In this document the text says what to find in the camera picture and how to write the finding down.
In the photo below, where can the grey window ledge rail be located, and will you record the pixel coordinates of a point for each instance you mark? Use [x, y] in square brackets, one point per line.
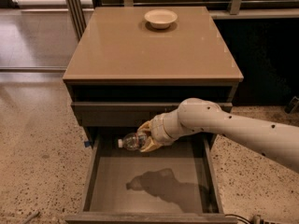
[247, 14]

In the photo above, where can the white bowl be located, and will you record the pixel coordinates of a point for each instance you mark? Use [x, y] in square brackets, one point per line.
[160, 18]

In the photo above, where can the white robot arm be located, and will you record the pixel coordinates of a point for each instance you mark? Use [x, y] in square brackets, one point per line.
[278, 142]

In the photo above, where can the tan drawer cabinet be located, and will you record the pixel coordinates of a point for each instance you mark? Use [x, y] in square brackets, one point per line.
[122, 58]

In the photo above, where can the grey metal rod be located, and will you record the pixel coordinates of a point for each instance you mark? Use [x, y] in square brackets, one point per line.
[30, 217]

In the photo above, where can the blue tape piece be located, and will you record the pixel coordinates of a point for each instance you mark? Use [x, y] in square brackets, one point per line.
[87, 143]

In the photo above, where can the dark object by wall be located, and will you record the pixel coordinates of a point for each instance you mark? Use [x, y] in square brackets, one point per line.
[292, 105]

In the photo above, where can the clear plastic water bottle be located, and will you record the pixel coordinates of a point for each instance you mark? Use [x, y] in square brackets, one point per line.
[133, 141]

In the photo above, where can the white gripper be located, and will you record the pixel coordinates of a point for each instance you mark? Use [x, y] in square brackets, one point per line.
[158, 130]

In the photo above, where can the metal frame post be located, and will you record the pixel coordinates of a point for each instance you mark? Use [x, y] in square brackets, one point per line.
[77, 17]

